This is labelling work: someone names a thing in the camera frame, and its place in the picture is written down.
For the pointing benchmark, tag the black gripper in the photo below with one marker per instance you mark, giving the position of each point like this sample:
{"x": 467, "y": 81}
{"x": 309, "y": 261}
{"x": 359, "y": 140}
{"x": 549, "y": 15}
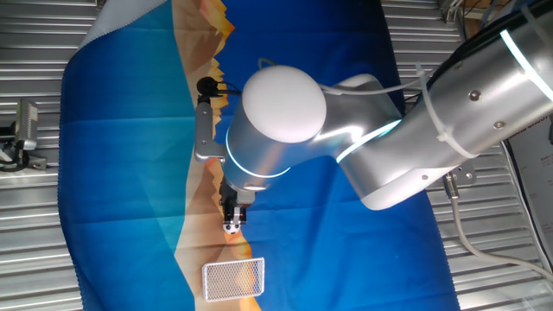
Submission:
{"x": 235, "y": 199}

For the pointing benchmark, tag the small black white soccer ball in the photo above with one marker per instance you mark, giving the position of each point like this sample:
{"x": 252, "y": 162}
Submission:
{"x": 232, "y": 229}

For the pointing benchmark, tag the white mesh goal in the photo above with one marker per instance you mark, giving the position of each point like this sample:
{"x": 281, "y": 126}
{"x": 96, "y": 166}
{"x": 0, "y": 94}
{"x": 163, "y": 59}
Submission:
{"x": 233, "y": 279}

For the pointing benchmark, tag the blue landscape print cloth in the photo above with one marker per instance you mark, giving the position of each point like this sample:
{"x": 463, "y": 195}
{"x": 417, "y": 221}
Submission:
{"x": 129, "y": 173}

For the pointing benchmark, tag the black clamp tool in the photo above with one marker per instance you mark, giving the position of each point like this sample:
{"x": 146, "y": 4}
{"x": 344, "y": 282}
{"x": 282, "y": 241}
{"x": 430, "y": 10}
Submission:
{"x": 26, "y": 163}

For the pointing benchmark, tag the white printed cardboard box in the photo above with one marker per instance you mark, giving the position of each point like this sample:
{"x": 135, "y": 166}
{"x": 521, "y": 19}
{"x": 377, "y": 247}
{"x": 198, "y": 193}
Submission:
{"x": 535, "y": 173}

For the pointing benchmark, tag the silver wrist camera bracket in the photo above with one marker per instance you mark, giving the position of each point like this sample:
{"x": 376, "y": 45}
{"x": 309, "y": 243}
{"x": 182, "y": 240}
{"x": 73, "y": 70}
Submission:
{"x": 204, "y": 134}

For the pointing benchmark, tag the silver camera on stand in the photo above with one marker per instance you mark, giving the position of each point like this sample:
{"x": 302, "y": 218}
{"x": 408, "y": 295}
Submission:
{"x": 27, "y": 123}

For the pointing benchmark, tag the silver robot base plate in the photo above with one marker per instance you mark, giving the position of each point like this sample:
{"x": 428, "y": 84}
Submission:
{"x": 468, "y": 175}

